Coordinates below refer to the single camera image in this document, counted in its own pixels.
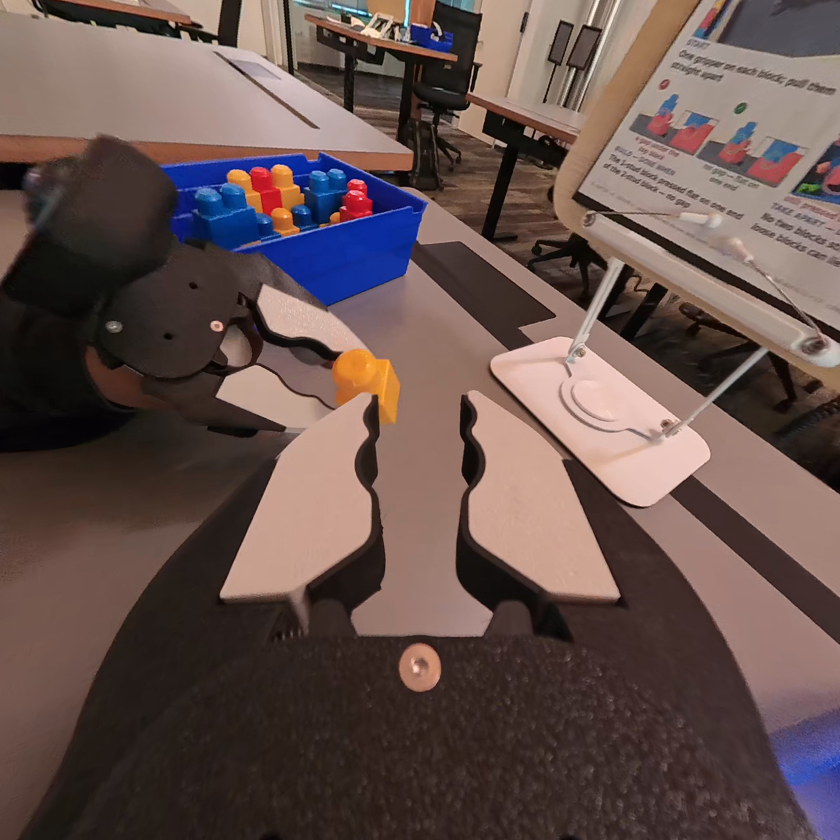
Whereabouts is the printed instruction sheet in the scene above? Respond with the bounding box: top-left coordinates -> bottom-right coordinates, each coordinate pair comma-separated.
576,0 -> 840,291

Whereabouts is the white stand with wooden board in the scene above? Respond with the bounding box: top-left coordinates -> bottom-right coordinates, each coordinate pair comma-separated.
490,0 -> 840,509

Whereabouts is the person's left hand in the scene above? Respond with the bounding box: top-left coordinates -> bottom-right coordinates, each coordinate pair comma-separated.
85,354 -> 148,408

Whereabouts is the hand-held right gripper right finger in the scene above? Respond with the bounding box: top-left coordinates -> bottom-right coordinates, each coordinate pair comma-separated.
455,392 -> 621,631

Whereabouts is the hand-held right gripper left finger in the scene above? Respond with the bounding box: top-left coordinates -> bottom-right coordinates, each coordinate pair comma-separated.
220,394 -> 388,632

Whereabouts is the yellow one-stud block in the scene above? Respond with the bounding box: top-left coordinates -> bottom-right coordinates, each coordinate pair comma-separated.
330,348 -> 403,425

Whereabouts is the heap of coloured blocks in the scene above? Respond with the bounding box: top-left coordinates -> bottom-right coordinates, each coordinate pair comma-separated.
190,164 -> 375,252

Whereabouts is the dark backpack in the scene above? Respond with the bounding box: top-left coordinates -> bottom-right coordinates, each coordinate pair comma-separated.
409,120 -> 443,193

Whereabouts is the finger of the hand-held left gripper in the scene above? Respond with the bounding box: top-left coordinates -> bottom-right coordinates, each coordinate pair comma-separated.
213,361 -> 339,434
252,282 -> 370,366

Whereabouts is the wall-mounted tablet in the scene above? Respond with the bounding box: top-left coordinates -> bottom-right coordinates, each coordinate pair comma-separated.
546,20 -> 576,68
566,25 -> 605,71

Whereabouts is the wooden document stand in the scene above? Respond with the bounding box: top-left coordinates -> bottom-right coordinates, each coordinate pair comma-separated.
364,0 -> 412,40

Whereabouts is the black office chair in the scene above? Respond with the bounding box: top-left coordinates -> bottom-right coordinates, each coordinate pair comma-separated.
527,231 -> 632,304
678,307 -> 799,412

